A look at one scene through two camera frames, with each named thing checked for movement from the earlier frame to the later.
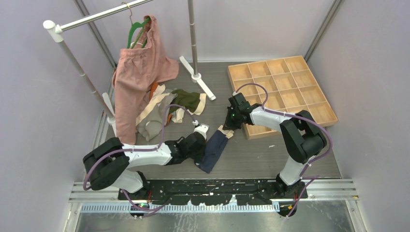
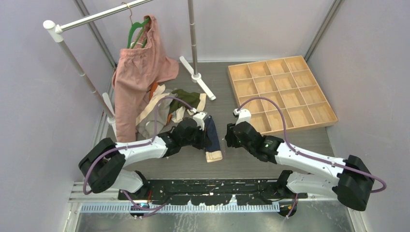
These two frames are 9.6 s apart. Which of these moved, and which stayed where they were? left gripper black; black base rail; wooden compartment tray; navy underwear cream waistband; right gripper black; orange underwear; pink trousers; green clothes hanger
Moved: navy underwear cream waistband; right gripper black; left gripper black
Stayed: green clothes hanger; black base rail; wooden compartment tray; pink trousers; orange underwear
